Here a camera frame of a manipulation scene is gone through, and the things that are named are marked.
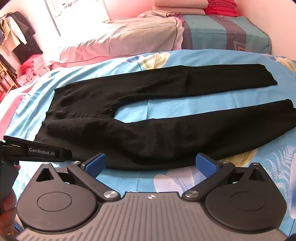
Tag stack of pink towels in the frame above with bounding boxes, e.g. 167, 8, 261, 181
16, 54, 47, 87

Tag blue grey patterned blanket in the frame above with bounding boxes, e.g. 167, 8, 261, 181
181, 14, 272, 55

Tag stack of red folded clothes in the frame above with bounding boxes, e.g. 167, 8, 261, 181
205, 0, 238, 18

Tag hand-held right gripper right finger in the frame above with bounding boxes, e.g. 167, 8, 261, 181
182, 153, 266, 202

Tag cream hanging shirt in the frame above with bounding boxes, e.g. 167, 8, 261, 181
1, 17, 28, 54

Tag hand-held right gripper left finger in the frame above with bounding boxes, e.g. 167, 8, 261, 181
35, 152, 121, 202

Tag pink bedding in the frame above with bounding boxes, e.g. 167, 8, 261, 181
47, 44, 116, 70

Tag beige quilt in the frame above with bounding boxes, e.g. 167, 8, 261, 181
60, 10, 184, 64

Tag black pants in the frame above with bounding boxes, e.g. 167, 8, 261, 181
35, 63, 296, 172

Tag person's left hand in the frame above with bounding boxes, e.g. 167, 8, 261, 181
0, 192, 18, 235

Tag blue floral bedsheet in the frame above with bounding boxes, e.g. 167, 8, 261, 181
0, 50, 296, 237

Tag dark hanging clothes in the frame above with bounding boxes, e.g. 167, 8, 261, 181
9, 11, 43, 65

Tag window frame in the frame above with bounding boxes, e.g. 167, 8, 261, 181
44, 0, 63, 38

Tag wooden shelf rack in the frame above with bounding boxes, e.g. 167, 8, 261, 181
0, 54, 19, 98

